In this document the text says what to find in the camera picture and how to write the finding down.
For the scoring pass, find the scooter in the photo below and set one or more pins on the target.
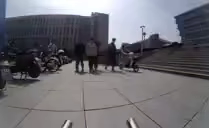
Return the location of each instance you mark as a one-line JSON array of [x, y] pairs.
[[130, 63]]

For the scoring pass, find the grey paved plaza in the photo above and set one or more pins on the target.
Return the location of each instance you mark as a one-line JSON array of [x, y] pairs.
[[102, 93]]

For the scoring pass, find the lamp pole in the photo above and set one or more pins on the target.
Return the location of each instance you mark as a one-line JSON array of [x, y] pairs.
[[142, 40]]

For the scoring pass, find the low distant building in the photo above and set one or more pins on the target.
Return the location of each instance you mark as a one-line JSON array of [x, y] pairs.
[[152, 41]]

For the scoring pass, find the large grey ribbed building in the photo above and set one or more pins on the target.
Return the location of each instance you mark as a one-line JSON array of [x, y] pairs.
[[58, 30]]

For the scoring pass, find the robot's own part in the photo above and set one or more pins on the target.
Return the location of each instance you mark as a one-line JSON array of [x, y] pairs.
[[67, 124], [132, 123]]

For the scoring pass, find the row of parked scooters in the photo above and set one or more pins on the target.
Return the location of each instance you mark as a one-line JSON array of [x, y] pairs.
[[32, 65]]

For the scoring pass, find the wide stone stairs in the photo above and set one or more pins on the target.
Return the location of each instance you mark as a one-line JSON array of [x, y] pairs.
[[185, 61]]

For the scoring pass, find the dark glass building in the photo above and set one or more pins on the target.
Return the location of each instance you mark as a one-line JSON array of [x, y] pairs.
[[198, 26]]

